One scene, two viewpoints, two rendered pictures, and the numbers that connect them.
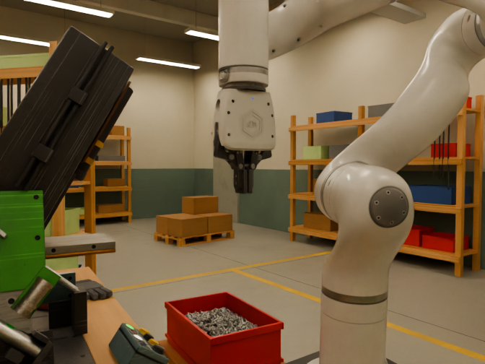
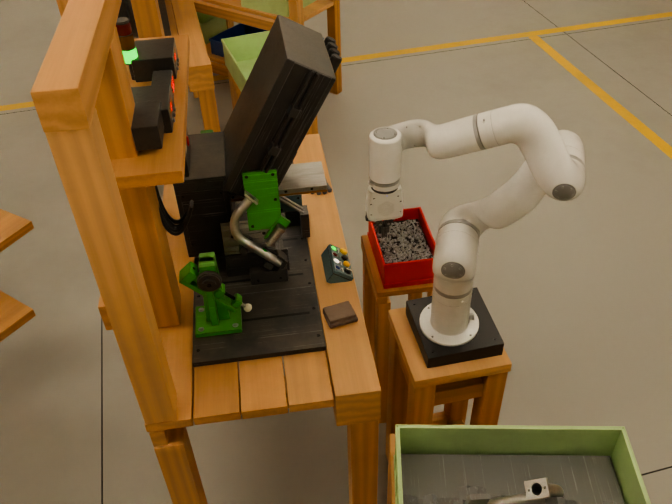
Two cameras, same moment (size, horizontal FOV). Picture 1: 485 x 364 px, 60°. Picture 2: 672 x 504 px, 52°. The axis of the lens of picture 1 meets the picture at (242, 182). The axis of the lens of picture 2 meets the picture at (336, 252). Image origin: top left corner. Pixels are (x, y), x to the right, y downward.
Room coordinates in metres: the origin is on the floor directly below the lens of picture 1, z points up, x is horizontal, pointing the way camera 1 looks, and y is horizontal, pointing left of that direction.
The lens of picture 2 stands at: (-0.77, -0.47, 2.54)
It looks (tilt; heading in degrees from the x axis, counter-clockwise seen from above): 40 degrees down; 23
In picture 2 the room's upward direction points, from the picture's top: 2 degrees counter-clockwise
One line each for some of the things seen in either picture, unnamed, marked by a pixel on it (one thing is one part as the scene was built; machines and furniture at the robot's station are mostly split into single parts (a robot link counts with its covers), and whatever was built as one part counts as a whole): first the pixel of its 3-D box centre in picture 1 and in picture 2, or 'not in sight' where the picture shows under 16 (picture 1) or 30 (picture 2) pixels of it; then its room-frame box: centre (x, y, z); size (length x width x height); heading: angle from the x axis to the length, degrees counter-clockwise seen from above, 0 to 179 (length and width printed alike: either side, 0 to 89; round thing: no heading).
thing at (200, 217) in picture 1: (194, 218); not in sight; (7.52, 0.86, 0.37); 1.20 x 0.80 x 0.74; 134
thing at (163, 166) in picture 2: not in sight; (146, 100); (0.81, 0.81, 1.52); 0.90 x 0.25 x 0.04; 29
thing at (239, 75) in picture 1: (242, 80); (383, 180); (0.71, 0.00, 1.47); 0.09 x 0.08 x 0.03; 119
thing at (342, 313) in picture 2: not in sight; (340, 314); (0.70, 0.14, 0.91); 0.10 x 0.08 x 0.03; 130
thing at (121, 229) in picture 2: not in sight; (143, 144); (0.79, 0.85, 1.36); 1.49 x 0.09 x 0.97; 29
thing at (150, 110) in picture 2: not in sight; (148, 124); (0.58, 0.64, 1.59); 0.15 x 0.07 x 0.07; 29
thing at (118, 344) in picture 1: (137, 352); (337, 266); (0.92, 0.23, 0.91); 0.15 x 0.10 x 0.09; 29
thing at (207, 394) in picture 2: not in sight; (262, 328); (0.94, 0.59, 0.44); 1.49 x 0.70 x 0.88; 29
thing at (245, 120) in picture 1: (243, 118); (384, 198); (0.71, 0.00, 1.41); 0.10 x 0.07 x 0.11; 119
